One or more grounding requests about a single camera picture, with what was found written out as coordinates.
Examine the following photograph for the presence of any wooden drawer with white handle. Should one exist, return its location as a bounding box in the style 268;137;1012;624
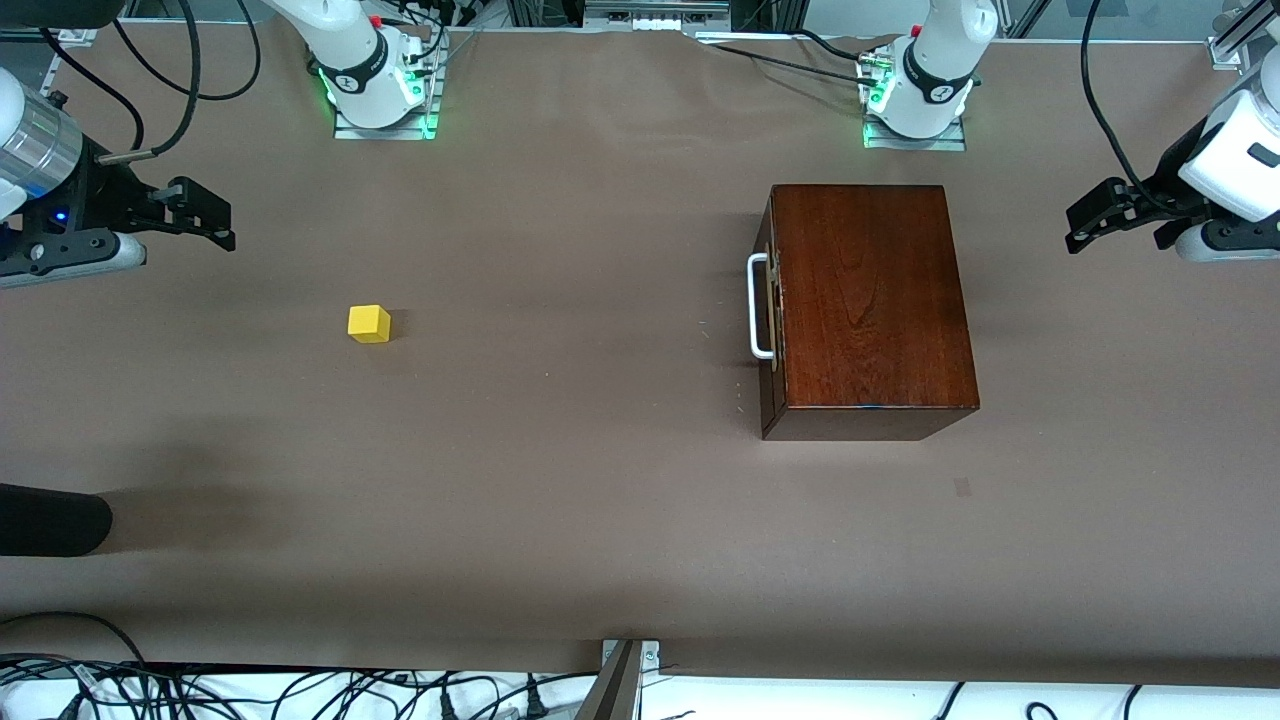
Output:
748;190;788;401

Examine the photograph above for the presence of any dark wooden drawer cabinet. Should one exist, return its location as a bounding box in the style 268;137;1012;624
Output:
757;183;981;442

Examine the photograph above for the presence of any black rounded object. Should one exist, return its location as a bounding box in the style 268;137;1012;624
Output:
0;483;113;558

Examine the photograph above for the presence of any brown table cover sheet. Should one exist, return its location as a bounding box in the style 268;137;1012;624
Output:
0;18;1280;691

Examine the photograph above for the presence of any grey device box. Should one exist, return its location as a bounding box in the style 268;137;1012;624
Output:
583;0;733;33

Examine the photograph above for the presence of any thin black looped cable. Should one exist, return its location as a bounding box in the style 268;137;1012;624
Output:
110;15;263;103

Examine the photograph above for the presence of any aluminium frame bracket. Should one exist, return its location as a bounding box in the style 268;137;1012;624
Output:
1208;5;1280;71

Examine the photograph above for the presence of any aluminium frame rail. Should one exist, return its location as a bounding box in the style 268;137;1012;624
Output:
40;28;98;106

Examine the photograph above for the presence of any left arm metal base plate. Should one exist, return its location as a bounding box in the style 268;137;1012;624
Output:
862;112;967;153

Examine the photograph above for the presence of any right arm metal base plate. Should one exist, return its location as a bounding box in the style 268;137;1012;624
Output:
333;25;443;141

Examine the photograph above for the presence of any black cable at arm base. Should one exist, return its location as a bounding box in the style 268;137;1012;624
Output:
395;0;486;61

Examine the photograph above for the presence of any short black base cable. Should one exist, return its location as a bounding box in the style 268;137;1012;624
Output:
795;28;886;63

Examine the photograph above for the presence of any long black base cable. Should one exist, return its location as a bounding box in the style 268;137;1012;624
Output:
712;42;881;89

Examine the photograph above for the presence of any black arched cable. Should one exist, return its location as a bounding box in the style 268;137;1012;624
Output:
0;611;149;669

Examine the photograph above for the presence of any small metal bracket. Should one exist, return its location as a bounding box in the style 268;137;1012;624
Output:
600;640;661;691

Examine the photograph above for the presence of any dark metal post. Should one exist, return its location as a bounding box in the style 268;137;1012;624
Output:
575;640;643;720

